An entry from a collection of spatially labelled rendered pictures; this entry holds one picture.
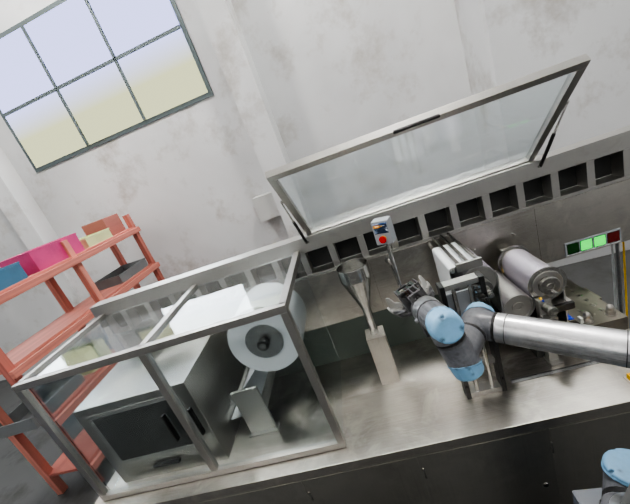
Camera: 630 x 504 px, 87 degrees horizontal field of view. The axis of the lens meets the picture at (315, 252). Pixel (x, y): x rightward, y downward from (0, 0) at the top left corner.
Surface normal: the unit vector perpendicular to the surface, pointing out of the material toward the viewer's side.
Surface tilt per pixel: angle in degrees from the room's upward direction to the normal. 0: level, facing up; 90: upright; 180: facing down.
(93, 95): 90
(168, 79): 90
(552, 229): 90
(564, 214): 90
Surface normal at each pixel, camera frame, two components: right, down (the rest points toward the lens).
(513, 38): -0.11, 0.37
